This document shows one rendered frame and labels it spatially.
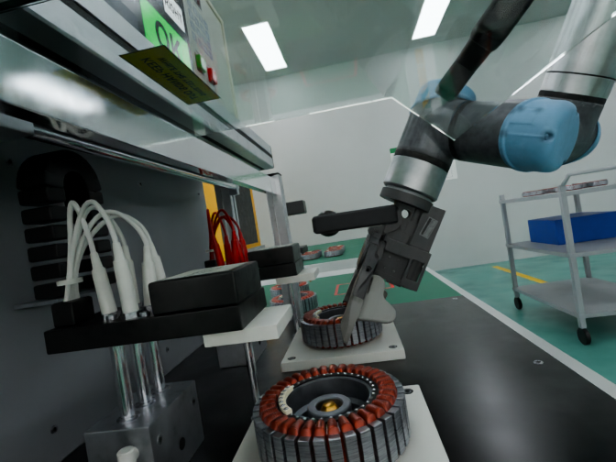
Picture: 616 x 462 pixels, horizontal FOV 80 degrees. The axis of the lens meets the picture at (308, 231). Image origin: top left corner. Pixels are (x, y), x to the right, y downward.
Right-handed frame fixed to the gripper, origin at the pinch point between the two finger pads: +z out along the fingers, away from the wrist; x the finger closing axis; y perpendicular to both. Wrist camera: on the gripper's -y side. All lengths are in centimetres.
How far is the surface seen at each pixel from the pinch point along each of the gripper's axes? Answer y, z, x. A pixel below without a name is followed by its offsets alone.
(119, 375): -15.2, 2.1, -26.9
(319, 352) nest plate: -1.6, 2.9, -5.3
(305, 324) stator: -4.5, 0.8, -3.4
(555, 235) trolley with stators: 130, -54, 219
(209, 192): -156, 11, 323
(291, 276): -8.5, -4.4, -3.0
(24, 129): -24.3, -12.3, -30.8
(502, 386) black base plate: 14.5, -4.9, -16.3
